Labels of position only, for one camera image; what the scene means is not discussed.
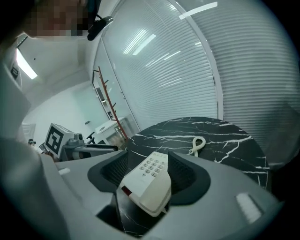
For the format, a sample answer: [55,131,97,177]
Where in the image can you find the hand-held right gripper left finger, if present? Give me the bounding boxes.
[39,149,132,240]

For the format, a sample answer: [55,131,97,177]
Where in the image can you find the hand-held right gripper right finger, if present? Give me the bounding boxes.
[140,151,286,240]

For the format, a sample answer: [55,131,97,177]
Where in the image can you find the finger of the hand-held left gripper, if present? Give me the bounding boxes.
[83,143,119,153]

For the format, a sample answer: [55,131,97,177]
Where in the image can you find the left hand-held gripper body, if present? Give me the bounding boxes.
[44,122,93,163]

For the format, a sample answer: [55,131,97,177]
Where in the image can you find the white telephone handset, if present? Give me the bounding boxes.
[117,150,173,218]

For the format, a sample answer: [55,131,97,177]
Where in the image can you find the white phone cord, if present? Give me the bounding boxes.
[187,136,207,158]

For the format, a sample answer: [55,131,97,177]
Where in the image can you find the black office chair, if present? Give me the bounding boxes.
[85,131,107,146]

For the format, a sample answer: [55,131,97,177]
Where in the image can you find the white desk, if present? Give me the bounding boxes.
[94,116,128,136]

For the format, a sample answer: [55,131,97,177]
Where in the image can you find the red wooden coat rack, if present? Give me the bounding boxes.
[93,66,129,142]

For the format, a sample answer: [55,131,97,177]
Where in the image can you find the light grey printed t-shirt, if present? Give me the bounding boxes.
[0,60,71,240]

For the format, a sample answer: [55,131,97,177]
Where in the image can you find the round black marble table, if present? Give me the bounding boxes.
[95,116,270,240]

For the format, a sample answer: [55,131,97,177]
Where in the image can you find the ceiling light panel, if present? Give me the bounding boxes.
[15,46,38,80]

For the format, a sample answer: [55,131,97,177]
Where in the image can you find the white venetian blinds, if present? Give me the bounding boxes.
[93,0,219,132]
[191,0,300,167]

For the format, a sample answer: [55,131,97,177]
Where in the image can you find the person's face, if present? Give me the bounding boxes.
[22,0,100,38]

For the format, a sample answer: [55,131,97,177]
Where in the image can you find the black head-worn camera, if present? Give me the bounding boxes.
[87,14,114,41]

